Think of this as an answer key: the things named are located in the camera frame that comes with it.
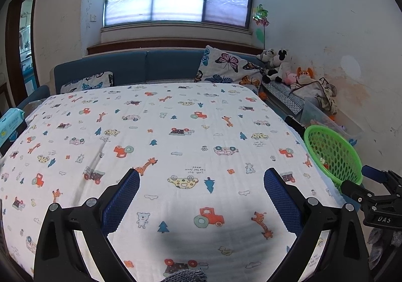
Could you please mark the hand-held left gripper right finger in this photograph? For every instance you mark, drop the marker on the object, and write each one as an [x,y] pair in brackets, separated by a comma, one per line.
[282,200]

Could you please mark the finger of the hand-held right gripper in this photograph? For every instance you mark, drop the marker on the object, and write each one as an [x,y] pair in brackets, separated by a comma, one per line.
[375,173]
[355,191]

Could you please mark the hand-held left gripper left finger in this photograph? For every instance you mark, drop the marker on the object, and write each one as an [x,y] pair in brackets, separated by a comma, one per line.
[121,200]

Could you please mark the green plastic basket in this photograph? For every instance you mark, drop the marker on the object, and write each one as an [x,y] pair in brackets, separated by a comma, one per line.
[326,172]

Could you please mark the printed white blanket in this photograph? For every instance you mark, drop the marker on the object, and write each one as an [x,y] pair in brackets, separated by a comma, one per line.
[176,150]

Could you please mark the black device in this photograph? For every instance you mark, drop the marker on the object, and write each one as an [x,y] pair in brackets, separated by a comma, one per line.
[295,125]

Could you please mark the clear storage bin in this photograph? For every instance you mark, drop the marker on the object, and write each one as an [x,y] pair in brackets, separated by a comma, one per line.
[323,115]

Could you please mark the grey knit garment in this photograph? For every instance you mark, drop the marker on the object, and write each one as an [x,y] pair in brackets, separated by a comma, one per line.
[185,275]

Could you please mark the beige cloth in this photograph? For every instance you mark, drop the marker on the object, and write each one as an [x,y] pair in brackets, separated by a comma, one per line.
[314,93]

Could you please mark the grey patterned cloth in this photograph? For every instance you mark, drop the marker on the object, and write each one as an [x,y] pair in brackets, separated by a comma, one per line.
[282,96]

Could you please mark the small orange ball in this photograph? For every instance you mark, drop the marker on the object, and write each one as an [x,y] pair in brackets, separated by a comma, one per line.
[262,95]

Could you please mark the butterfly print pillow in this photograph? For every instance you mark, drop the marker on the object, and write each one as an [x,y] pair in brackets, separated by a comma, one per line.
[219,65]
[88,84]
[252,76]

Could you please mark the orange fox plush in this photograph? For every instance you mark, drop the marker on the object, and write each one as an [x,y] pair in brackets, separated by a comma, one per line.
[304,74]

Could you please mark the pink plush toy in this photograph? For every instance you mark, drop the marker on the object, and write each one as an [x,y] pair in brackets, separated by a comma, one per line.
[290,78]

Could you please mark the blue wet wipes pack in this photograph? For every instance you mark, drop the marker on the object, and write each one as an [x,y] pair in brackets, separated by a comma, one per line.
[11,126]

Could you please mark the black white cow plush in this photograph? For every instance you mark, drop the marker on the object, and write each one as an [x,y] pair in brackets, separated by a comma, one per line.
[279,66]

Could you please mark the blue sofa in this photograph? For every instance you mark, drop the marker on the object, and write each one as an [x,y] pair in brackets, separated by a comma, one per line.
[169,65]

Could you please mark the grey plush toy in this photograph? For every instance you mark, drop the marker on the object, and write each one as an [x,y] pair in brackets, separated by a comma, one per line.
[265,55]

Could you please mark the brown wooden ledge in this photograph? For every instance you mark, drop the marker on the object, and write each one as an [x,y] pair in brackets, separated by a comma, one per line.
[176,46]

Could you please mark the colourful pinwheel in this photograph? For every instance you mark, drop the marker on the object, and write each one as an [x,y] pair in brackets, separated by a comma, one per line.
[260,16]

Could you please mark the brown door frame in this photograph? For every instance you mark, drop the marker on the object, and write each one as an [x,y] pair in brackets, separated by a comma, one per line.
[12,59]

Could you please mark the white light switch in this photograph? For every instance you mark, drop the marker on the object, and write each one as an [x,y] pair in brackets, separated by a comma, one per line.
[93,17]

